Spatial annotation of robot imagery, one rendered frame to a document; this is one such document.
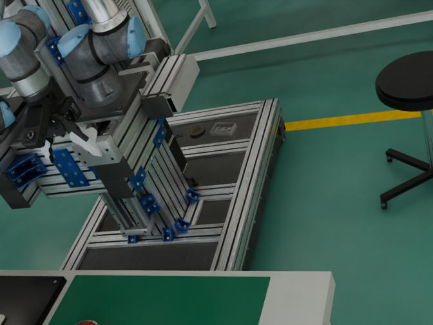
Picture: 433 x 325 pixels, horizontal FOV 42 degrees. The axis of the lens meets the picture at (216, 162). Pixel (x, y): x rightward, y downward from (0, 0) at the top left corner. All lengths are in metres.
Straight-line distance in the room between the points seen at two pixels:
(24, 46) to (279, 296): 0.80
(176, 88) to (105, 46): 0.32
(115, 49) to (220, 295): 0.78
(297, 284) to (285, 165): 1.59
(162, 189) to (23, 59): 1.26
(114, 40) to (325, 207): 1.35
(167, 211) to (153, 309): 0.96
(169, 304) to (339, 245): 1.14
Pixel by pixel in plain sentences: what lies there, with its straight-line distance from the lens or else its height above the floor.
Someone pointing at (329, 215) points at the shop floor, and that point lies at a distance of 2.62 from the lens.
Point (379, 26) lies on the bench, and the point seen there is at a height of 0.18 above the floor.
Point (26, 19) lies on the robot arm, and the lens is 1.34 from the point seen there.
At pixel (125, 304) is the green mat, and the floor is 0.75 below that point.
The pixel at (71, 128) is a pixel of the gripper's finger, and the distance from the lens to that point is 1.32.
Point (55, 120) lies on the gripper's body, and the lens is 1.32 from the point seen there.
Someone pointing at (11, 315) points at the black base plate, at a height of 0.77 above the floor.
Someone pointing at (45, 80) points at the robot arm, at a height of 1.37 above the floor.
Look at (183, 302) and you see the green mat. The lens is 1.50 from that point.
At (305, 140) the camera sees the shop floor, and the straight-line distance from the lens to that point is 3.07.
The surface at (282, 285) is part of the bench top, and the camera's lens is 1.42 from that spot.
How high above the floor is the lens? 1.82
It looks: 35 degrees down
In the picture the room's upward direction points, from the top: 25 degrees counter-clockwise
